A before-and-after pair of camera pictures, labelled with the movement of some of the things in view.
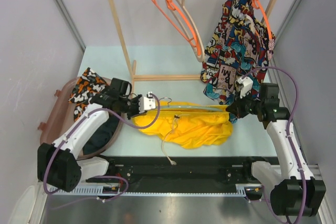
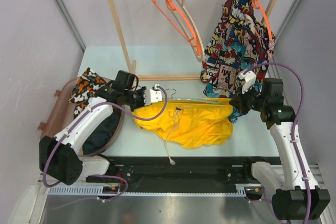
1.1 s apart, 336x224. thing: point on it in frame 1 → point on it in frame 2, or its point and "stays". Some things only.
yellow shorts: x=186 y=129 stays
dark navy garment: x=101 y=137 stays
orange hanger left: x=166 y=4 stays
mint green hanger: x=206 y=108 → x=189 y=99
